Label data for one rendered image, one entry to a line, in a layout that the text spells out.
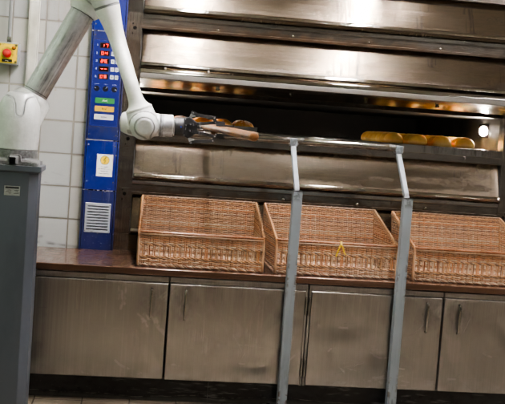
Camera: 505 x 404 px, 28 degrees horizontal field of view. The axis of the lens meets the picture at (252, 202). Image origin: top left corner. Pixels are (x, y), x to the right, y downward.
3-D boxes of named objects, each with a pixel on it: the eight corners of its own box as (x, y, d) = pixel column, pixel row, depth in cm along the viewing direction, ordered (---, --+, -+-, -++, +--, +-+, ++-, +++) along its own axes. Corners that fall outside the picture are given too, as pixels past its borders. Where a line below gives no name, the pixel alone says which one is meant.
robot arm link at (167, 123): (158, 136, 401) (173, 137, 402) (159, 136, 392) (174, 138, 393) (159, 113, 401) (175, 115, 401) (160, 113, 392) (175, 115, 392)
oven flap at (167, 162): (133, 179, 475) (135, 139, 481) (497, 203, 496) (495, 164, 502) (133, 176, 471) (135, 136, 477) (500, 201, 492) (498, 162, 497)
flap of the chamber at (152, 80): (139, 77, 458) (139, 86, 478) (517, 107, 479) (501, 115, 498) (139, 71, 458) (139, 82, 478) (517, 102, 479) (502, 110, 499)
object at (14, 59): (-3, 64, 465) (-2, 42, 464) (19, 66, 466) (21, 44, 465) (-5, 63, 457) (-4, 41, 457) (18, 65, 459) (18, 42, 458)
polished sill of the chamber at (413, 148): (135, 132, 480) (135, 124, 480) (498, 159, 501) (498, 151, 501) (135, 132, 474) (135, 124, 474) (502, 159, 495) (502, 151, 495)
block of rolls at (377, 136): (358, 139, 563) (359, 130, 563) (441, 146, 569) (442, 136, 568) (385, 142, 503) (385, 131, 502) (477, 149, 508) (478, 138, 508)
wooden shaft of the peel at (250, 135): (259, 141, 321) (259, 132, 321) (249, 141, 321) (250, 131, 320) (207, 129, 490) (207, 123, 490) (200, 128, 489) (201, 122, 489)
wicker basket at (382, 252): (257, 258, 483) (261, 201, 481) (372, 264, 491) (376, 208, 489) (272, 273, 435) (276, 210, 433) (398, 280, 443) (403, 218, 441)
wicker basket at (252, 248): (136, 251, 477) (140, 193, 475) (254, 258, 483) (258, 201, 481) (134, 265, 429) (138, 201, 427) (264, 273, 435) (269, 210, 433)
